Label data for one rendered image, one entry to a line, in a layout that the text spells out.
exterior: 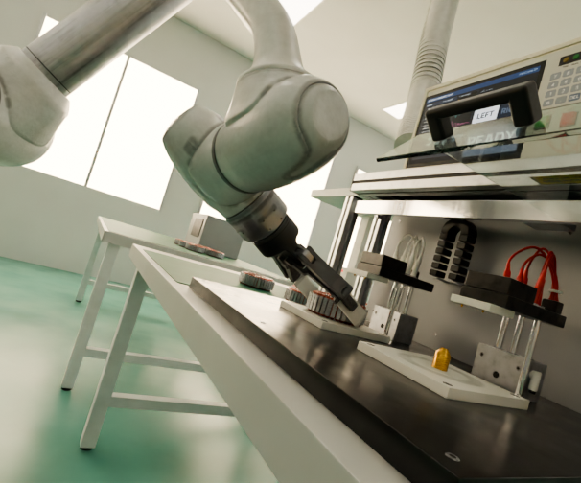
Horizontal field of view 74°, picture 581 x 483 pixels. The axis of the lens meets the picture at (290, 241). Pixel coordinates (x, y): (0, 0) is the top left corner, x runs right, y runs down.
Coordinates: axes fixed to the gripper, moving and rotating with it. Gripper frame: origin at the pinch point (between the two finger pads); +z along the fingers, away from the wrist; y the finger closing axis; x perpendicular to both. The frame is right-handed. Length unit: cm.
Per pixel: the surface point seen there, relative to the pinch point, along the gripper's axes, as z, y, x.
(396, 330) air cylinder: 11.4, 3.9, 5.1
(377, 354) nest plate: -5.1, 20.8, -5.7
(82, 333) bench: 1, -136, -61
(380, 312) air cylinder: 10.3, -1.5, 6.8
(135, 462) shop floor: 37, -83, -71
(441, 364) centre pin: 0.3, 25.0, -1.4
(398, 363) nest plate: -5.2, 24.5, -5.6
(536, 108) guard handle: -23.7, 37.1, 14.2
